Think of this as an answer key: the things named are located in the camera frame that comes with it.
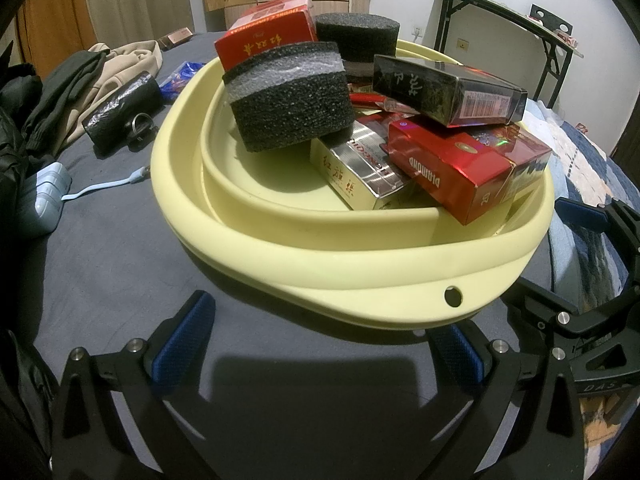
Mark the shiny red carton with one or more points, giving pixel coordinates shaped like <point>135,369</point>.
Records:
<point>450,165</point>

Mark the light blue device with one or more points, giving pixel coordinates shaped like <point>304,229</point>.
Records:
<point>45,195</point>

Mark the shiny black pouch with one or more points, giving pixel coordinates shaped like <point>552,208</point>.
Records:
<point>115,110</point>

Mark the silver box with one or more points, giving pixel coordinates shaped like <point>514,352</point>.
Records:
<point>350,170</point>

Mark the small red white box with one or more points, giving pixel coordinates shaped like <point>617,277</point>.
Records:
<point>567,38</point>

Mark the white wall socket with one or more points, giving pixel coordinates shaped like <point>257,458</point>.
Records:
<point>463,44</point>
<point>417,33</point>

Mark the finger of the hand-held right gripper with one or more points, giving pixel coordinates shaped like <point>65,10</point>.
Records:
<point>537,307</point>
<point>580,212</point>

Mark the black and grey foam cylinder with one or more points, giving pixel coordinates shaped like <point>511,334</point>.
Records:
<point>290,110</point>

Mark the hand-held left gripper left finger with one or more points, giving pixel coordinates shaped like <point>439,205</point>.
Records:
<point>182,340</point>

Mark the dark door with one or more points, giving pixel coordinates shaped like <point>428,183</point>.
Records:
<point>631,125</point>

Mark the blue plastic package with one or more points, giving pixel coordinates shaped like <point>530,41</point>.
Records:
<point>182,72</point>

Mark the dark green garment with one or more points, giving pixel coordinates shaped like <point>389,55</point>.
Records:
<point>65,85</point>

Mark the red box with gold print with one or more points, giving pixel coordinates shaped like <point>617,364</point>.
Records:
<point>270,35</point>

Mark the black jacket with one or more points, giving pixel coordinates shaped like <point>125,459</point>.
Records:
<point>15,125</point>

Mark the copper coloured box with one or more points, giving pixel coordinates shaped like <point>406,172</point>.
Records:
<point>175,37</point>

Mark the beige garment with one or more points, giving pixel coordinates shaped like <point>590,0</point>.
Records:
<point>125,65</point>

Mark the brown wooden door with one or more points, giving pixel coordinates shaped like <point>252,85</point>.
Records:
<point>55,10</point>

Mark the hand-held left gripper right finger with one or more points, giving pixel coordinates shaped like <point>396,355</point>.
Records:
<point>457,355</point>

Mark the yellow plastic basin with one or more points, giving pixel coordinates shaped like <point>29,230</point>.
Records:
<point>300,270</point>

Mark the blue white patterned blanket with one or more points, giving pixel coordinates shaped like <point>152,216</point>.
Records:
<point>575,160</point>

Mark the black box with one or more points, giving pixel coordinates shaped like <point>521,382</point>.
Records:
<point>425,87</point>

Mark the black folding table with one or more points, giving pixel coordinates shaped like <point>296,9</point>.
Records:
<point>480,2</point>

